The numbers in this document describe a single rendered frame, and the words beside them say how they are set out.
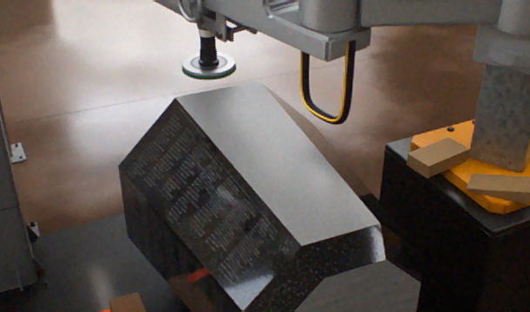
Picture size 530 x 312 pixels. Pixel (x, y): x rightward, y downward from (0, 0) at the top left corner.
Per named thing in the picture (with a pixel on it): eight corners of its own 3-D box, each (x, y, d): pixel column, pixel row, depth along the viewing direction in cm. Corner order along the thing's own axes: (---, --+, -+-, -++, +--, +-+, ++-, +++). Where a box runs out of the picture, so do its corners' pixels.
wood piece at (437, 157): (446, 148, 248) (448, 136, 245) (467, 161, 241) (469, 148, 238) (406, 165, 238) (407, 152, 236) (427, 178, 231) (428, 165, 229)
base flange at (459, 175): (505, 119, 275) (507, 107, 272) (605, 180, 238) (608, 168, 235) (404, 146, 257) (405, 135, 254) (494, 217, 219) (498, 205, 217)
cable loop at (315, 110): (350, 131, 226) (357, 41, 210) (343, 134, 225) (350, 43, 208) (304, 106, 241) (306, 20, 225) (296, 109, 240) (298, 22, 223)
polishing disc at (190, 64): (191, 80, 266) (191, 77, 265) (176, 59, 282) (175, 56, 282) (243, 71, 273) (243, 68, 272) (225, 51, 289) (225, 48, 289)
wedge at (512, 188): (533, 189, 226) (536, 177, 223) (529, 205, 218) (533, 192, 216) (471, 175, 233) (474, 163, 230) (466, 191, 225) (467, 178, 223)
